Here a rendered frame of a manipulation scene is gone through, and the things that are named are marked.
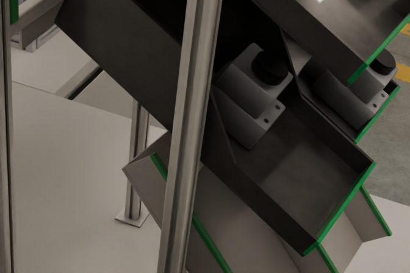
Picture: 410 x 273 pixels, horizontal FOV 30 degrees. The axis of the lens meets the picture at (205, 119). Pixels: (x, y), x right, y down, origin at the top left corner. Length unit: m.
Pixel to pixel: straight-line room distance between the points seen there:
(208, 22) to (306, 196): 0.20
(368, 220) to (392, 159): 1.96
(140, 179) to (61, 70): 0.79
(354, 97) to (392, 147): 2.20
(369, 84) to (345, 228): 0.25
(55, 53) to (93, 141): 0.29
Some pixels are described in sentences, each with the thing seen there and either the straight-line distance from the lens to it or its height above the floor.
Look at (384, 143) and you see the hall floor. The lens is 2.96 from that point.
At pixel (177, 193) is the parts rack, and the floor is 1.21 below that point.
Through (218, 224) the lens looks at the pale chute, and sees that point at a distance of 0.74.
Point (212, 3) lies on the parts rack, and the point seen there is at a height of 1.39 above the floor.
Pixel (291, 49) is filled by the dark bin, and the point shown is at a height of 1.24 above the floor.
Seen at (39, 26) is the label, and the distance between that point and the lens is 0.71.
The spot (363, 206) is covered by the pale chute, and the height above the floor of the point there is 1.04.
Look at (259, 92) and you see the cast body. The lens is 0.61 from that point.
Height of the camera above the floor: 1.61
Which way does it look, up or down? 34 degrees down
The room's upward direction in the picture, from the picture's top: 8 degrees clockwise
